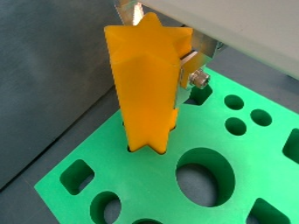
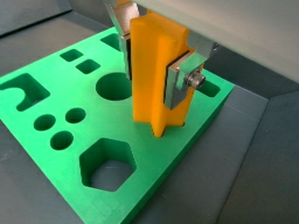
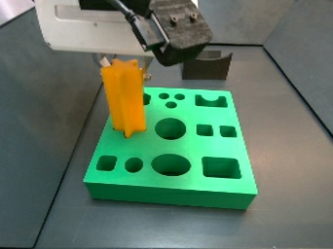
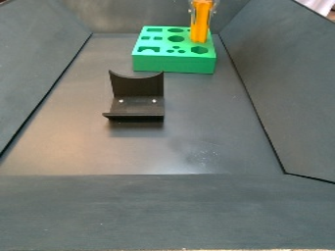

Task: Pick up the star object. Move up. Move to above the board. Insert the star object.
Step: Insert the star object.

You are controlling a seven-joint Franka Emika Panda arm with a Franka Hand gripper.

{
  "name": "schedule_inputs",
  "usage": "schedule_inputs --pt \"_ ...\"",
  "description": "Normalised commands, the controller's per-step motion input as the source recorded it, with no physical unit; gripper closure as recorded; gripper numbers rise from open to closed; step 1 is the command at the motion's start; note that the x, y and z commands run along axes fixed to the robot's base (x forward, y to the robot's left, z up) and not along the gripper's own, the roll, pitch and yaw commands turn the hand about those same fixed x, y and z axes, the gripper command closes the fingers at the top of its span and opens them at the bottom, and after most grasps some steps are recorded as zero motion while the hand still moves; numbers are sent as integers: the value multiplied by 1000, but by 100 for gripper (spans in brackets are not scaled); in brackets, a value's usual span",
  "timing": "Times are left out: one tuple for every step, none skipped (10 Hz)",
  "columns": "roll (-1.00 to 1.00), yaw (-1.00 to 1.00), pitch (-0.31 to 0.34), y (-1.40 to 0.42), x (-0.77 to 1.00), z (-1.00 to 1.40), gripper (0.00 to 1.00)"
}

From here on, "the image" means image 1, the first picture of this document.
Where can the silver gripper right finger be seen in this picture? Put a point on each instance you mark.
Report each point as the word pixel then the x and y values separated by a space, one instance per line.
pixel 205 48

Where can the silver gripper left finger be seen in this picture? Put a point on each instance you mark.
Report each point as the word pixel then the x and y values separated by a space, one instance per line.
pixel 130 11

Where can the orange star prism block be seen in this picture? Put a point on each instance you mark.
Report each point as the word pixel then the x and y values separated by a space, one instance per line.
pixel 146 61

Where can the green shape sorter board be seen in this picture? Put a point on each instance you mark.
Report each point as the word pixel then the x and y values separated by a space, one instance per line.
pixel 231 166

